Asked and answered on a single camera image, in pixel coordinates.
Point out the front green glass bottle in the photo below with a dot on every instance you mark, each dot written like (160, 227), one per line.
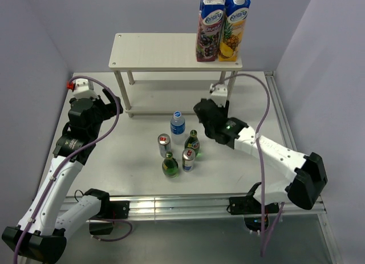
(170, 166)

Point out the white two-tier shelf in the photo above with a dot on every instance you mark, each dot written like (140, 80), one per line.
(158, 73)

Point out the silver energy can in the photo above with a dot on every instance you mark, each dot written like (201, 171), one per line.
(188, 158)
(164, 143)

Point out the aluminium frame rail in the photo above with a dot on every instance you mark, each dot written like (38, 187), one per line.
(185, 219)

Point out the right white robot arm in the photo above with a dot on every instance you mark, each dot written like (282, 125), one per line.
(304, 176)

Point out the left Pocari Sweat bottle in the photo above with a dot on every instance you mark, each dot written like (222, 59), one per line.
(177, 125)

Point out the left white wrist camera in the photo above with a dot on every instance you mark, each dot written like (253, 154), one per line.
(82, 89)

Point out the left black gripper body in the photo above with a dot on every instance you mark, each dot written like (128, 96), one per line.
(102, 113)

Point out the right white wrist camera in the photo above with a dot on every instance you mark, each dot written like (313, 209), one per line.
(219, 94)

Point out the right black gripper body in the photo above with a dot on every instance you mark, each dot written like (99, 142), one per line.
(225, 110)

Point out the front silver energy can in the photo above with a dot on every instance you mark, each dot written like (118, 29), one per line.
(188, 158)

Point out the green glass bottle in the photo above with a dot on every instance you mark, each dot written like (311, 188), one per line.
(193, 142)
(170, 166)

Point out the yellow pineapple juice carton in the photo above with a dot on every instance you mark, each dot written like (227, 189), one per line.
(236, 13)

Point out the purple grape juice carton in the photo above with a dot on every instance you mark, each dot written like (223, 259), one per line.
(210, 19)

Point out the rear green glass bottle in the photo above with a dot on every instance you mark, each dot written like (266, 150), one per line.
(193, 142)

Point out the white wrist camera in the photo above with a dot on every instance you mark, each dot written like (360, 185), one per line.
(219, 94)
(82, 89)

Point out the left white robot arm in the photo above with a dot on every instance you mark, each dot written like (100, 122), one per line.
(42, 233)

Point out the rear silver energy can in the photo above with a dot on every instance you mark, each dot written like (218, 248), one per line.
(164, 143)

